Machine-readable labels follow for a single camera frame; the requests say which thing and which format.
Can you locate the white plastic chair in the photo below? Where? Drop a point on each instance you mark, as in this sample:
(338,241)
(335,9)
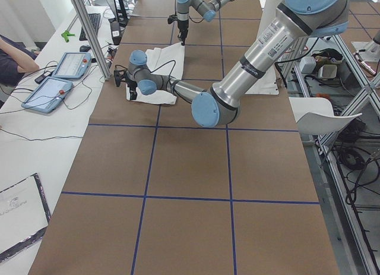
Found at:
(315,116)

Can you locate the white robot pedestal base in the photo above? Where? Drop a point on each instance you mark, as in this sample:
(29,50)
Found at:
(267,84)

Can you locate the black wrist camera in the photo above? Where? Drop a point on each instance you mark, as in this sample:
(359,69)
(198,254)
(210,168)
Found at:
(120,75)
(172,18)

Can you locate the green plastic clamp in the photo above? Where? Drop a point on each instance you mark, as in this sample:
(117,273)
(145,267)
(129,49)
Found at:
(66,35)

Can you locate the black computer mouse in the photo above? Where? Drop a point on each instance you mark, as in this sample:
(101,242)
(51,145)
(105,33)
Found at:
(84,48)

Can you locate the white long-sleeve printed shirt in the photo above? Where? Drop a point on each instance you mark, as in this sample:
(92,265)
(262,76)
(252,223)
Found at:
(151,70)

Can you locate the black keyboard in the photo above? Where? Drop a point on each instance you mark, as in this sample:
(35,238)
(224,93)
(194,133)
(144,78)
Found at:
(95,19)

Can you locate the black power adapter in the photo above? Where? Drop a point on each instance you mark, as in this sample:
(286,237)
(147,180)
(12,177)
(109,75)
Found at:
(115,31)

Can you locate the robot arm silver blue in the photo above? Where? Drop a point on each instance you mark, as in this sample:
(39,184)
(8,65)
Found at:
(219,105)
(207,10)

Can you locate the blue teach pendant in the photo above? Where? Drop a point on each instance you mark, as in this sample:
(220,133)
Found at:
(73,65)
(48,95)

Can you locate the aluminium frame post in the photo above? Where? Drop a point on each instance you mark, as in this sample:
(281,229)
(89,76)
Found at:
(82,13)

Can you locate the blue teach pendant far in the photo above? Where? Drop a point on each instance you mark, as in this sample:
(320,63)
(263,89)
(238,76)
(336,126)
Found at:
(73,65)

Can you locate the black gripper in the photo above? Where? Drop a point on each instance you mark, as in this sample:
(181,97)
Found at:
(132,85)
(181,26)

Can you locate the white board black border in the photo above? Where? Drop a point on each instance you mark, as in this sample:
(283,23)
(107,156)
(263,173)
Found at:
(25,215)

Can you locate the seated person dark shirt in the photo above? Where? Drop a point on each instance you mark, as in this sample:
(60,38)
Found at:
(16,60)

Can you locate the blue teach pendant near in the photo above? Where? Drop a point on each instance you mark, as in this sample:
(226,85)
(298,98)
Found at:
(48,95)

